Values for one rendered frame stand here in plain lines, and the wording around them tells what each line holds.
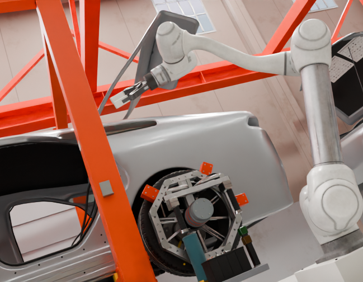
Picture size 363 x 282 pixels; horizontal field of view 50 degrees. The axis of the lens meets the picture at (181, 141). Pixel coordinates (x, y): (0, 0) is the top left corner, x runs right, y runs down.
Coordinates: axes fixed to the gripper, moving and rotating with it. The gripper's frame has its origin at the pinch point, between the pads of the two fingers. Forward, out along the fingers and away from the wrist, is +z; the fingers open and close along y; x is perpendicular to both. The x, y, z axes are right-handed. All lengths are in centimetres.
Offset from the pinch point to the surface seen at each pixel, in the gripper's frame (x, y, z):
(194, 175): 75, -51, -21
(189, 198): 83, -43, -10
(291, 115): 285, -488, -291
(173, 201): 68, -21, 0
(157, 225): 82, -33, 15
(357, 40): 122, -228, -287
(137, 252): 79, -15, 31
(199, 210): 83, -24, -11
